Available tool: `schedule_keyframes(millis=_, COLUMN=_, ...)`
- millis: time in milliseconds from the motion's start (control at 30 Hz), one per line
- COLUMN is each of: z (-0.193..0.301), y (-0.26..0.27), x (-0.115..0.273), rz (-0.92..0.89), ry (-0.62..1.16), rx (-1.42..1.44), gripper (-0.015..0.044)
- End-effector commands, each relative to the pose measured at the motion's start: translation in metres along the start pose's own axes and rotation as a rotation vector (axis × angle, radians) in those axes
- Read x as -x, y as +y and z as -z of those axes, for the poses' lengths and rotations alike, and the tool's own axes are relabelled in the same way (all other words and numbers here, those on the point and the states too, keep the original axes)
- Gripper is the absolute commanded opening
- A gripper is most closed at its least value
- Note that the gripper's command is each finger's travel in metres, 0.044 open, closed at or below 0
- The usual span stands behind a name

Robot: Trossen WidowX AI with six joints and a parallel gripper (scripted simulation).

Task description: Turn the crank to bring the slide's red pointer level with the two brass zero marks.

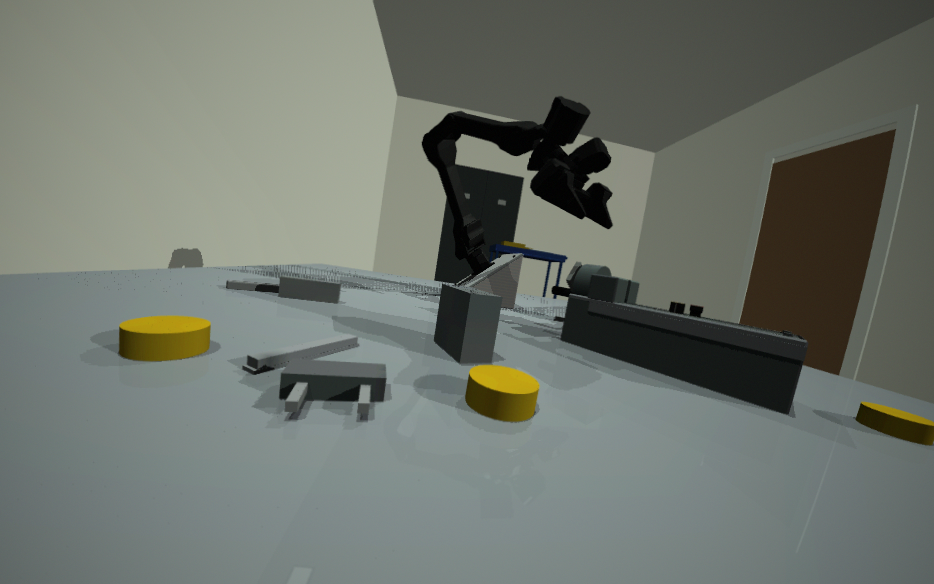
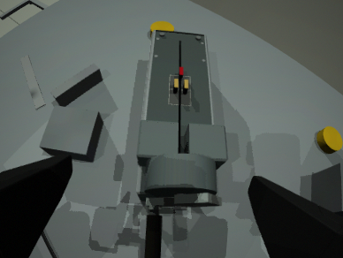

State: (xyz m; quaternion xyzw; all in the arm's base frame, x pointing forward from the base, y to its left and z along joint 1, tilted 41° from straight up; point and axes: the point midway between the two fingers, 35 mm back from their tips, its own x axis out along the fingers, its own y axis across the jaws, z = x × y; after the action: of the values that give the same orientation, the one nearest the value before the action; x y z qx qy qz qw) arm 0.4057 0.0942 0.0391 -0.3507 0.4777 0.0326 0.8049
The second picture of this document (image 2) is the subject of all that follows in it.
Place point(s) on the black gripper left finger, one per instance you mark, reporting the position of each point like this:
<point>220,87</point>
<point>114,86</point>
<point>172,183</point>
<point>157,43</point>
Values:
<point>28,197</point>

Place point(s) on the black rectangular block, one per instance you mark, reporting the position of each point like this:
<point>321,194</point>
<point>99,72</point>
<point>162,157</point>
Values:
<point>74,88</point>

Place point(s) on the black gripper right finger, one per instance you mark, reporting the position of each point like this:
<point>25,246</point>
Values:
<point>292,227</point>

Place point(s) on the dark grey block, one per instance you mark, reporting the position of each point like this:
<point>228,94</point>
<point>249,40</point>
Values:
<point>72,131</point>
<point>327,189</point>

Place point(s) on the yellow short cylinder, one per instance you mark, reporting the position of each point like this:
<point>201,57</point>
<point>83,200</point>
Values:
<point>161,25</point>
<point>329,140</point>

